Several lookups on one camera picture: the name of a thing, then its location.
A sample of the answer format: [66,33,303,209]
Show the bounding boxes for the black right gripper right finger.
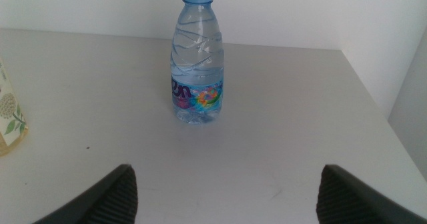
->
[316,164,427,224]

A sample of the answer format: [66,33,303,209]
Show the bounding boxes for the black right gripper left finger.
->
[32,164,139,224]

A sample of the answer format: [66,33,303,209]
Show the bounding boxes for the yellow tea bottle white cap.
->
[0,57,29,157]

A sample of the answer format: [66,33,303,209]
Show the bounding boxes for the clear water bottle blue cap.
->
[169,0,225,125]

